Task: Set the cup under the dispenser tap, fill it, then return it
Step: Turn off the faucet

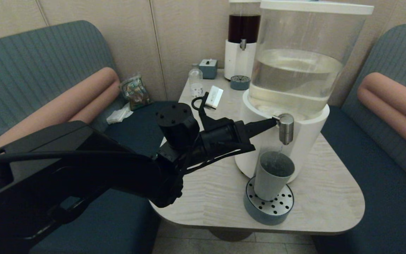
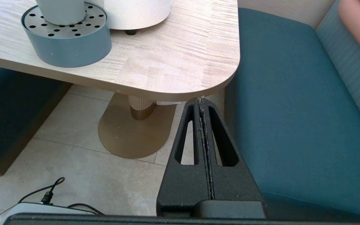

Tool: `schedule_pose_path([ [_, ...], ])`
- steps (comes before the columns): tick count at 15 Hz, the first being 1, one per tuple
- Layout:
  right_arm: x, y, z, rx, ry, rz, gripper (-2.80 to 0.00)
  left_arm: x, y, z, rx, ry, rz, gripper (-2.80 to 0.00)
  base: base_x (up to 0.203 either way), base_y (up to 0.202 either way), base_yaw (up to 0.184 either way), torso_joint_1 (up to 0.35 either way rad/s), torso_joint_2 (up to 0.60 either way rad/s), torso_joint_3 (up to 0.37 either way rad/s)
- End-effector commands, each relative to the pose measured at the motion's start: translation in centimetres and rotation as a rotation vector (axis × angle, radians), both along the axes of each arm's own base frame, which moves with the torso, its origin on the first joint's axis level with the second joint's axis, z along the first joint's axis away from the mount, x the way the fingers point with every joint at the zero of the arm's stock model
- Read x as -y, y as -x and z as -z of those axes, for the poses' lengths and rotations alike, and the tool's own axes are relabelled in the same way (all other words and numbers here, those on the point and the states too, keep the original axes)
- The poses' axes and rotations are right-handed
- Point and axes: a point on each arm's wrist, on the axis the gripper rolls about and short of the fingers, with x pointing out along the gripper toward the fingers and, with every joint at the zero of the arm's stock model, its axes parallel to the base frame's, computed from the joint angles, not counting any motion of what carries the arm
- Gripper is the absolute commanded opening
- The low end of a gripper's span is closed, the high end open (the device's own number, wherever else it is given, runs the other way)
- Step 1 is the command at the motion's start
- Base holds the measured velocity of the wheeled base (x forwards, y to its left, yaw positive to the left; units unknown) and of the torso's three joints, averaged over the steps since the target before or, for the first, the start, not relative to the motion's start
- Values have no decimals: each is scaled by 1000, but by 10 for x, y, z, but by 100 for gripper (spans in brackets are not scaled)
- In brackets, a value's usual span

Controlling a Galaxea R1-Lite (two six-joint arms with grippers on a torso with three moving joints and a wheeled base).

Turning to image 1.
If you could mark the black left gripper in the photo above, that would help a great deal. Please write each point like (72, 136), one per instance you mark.
(220, 137)

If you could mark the steel water dispenser tap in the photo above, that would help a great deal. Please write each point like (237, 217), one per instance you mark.
(286, 128)

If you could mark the grey plastic cup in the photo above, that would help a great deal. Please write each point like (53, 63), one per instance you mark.
(270, 183)

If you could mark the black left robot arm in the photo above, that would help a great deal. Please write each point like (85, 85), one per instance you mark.
(65, 169)

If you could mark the small blue perforated drip tray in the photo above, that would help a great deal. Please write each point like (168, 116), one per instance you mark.
(240, 84)

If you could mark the large clear water dispenser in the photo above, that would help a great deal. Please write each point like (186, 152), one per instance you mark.
(312, 141)

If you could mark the small dark drink dispenser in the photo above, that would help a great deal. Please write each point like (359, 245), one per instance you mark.
(236, 60)

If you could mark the small blue tissue box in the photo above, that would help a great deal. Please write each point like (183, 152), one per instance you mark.
(208, 70)

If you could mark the clear plastic bottle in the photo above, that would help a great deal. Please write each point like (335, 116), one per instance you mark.
(196, 81)

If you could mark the small steel dispenser tap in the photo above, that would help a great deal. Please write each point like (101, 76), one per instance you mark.
(243, 44)

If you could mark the large blue perforated drip tray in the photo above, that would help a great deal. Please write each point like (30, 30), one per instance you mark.
(263, 215)

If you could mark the crinkled snack bag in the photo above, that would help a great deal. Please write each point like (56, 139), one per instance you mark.
(136, 92)

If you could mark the pink bench bolster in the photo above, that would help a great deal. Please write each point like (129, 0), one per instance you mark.
(393, 98)
(65, 106)

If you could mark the white crumpled tissue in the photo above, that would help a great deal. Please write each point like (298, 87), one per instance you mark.
(120, 114)

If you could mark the dark blue bench seat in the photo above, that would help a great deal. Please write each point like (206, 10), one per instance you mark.
(118, 225)
(382, 197)

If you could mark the grey-blue ribbed bench backrest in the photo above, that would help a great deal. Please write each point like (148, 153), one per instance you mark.
(400, 53)
(30, 60)

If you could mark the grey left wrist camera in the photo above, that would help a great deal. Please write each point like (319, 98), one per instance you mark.
(214, 97)

